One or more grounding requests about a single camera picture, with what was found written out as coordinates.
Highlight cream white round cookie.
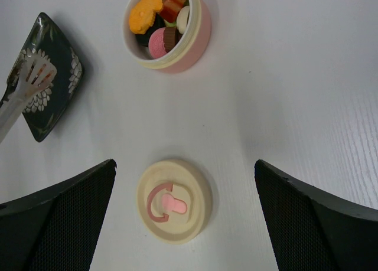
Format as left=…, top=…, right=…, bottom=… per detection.
left=176, top=6, right=190, bottom=34

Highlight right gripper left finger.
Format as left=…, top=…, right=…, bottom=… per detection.
left=1, top=159, right=117, bottom=270

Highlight red striped food piece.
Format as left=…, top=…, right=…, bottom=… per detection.
left=159, top=0, right=187, bottom=23

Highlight cream pink round bowl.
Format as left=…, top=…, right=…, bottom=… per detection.
left=122, top=0, right=211, bottom=73

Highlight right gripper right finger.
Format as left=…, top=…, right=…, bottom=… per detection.
left=255, top=159, right=377, bottom=270

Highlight orange fish-shaped food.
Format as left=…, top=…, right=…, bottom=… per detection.
left=128, top=0, right=163, bottom=34

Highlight brown round cookie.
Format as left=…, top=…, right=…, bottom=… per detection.
left=163, top=27, right=181, bottom=53

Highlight black floral square plate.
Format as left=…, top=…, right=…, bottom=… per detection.
left=4, top=12, right=84, bottom=142

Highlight metal tongs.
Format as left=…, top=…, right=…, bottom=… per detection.
left=1, top=54, right=57, bottom=140

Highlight black sandwich cookie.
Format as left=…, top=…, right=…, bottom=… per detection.
left=135, top=14, right=165, bottom=47

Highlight green sandwich cookie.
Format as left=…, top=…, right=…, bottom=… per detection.
left=164, top=20, right=177, bottom=28

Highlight pink sandwich cookie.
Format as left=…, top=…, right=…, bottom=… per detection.
left=148, top=27, right=167, bottom=59

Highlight red bacon piece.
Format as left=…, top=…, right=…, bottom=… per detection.
left=34, top=64, right=55, bottom=86

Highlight cream lid pink knob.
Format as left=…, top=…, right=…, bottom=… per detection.
left=136, top=159, right=213, bottom=244

